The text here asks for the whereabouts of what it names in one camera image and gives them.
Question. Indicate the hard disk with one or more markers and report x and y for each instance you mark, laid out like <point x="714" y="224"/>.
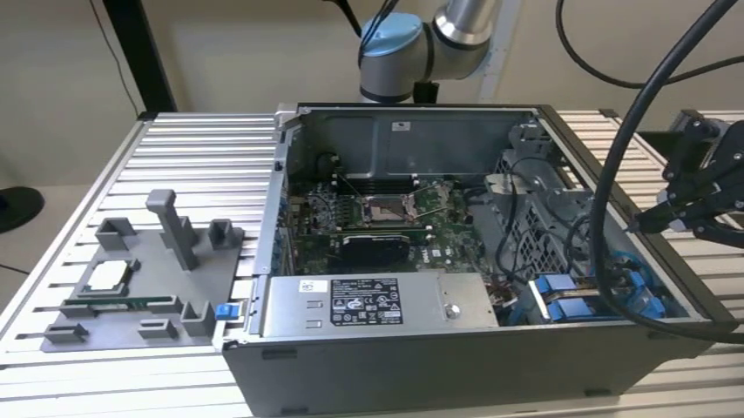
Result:
<point x="635" y="287"/>
<point x="561" y="300"/>

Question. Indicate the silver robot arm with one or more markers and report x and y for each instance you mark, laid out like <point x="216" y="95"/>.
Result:
<point x="400" y="52"/>

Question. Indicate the grey metal disk bay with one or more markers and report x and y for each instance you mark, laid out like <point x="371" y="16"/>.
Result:
<point x="539" y="217"/>

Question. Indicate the black RAM slot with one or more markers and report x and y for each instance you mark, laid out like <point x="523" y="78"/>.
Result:
<point x="378" y="228"/>
<point x="383" y="189"/>
<point x="380" y="178"/>
<point x="378" y="222"/>

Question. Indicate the green Dell motherboard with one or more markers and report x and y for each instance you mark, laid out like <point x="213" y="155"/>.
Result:
<point x="440" y="235"/>

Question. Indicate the CPU socket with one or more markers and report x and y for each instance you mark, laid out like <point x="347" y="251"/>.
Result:
<point x="386" y="210"/>

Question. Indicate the black graphics card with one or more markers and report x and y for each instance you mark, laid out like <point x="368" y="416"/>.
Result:
<point x="374" y="250"/>

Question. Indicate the silver power supply unit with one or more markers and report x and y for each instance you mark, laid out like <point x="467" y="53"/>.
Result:
<point x="371" y="305"/>

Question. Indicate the black open PC case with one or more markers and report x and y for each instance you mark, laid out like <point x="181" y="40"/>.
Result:
<point x="406" y="374"/>

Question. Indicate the blue case latch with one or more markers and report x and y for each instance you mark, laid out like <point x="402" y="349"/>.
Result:
<point x="225" y="312"/>

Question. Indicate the metal slat table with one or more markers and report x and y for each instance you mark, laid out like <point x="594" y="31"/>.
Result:
<point x="173" y="148"/>

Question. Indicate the grey parts rack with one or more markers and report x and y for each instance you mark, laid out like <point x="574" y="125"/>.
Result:
<point x="151" y="270"/>

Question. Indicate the green RAM stick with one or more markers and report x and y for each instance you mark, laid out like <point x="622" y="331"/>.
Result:
<point x="116" y="303"/>

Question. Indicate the silver CPU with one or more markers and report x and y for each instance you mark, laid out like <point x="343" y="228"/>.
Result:
<point x="106" y="278"/>

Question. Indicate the black round stand base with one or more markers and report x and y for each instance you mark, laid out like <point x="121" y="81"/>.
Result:
<point x="20" y="209"/>

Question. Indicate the black frame post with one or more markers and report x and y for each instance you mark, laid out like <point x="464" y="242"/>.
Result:
<point x="141" y="56"/>

